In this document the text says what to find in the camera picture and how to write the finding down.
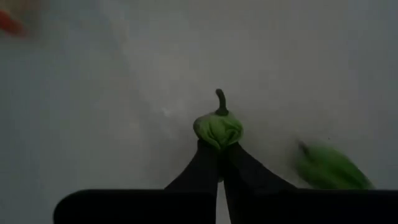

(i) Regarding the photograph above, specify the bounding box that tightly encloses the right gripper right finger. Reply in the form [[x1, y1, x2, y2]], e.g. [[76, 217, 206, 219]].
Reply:
[[221, 142, 297, 191]]

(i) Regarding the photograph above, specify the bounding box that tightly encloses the red toy bell pepper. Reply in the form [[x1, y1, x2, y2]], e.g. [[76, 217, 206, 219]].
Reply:
[[0, 9, 27, 38]]

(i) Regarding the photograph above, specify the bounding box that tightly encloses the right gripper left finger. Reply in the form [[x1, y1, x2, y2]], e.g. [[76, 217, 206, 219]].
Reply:
[[164, 139, 220, 191]]

